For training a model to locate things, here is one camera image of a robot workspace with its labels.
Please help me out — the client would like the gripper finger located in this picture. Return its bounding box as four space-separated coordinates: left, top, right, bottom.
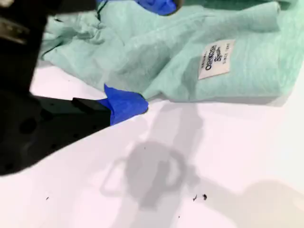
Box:
135 0 184 16
0 83 149 176

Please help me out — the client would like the pale green T-shirt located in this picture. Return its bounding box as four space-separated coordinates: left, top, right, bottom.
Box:
39 0 304 107

